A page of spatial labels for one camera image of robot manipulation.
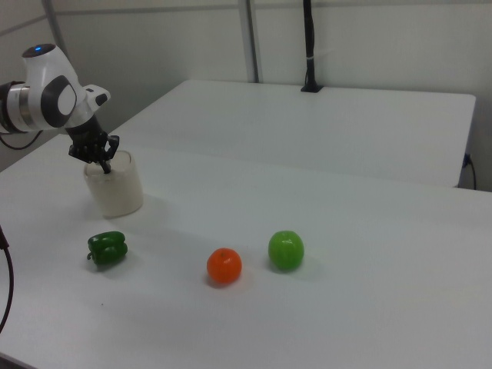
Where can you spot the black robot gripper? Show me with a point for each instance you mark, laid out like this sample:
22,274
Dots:
85,131

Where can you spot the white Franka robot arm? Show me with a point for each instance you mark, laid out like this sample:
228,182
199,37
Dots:
46,96

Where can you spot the cream plastic garbage bin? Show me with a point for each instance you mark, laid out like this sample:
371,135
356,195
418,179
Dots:
115,192

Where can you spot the green toy bell pepper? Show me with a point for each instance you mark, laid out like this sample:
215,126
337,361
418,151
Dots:
107,248

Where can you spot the orange toy tangerine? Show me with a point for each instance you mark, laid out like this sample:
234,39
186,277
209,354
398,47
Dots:
224,266

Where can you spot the white side table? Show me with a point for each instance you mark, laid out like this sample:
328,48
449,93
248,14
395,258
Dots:
307,130

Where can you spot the green toy apple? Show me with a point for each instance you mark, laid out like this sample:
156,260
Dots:
286,250

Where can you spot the grey partition post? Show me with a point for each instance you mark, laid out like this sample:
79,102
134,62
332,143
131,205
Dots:
55,23

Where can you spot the silver partition post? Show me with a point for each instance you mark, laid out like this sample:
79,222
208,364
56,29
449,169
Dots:
250,38

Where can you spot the black camera pole with base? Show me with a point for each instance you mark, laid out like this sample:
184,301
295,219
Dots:
310,50

